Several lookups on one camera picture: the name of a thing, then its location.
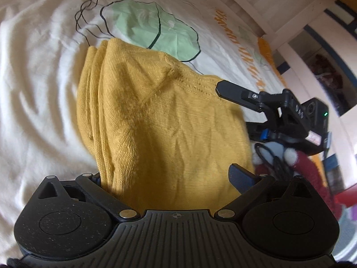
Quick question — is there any right hand in red glove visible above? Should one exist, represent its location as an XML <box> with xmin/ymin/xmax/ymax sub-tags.
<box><xmin>252</xmin><ymin>142</ymin><xmax>342</xmax><ymax>219</ymax></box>

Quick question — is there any white patterned duvet cover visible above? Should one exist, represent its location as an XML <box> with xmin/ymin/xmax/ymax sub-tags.
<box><xmin>1</xmin><ymin>0</ymin><xmax>284</xmax><ymax>262</ymax></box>

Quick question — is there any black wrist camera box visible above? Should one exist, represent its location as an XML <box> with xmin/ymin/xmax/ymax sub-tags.
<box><xmin>302</xmin><ymin>97</ymin><xmax>332</xmax><ymax>155</ymax></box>

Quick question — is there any white shelf unit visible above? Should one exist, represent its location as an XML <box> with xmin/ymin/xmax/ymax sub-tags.
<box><xmin>265</xmin><ymin>0</ymin><xmax>356</xmax><ymax>192</ymax></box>

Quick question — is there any yellow knitted garment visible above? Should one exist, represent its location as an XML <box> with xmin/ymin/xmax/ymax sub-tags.
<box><xmin>77</xmin><ymin>39</ymin><xmax>253</xmax><ymax>212</ymax></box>

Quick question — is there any black cable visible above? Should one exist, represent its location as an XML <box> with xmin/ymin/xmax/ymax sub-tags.
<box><xmin>254</xmin><ymin>142</ymin><xmax>294</xmax><ymax>179</ymax></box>

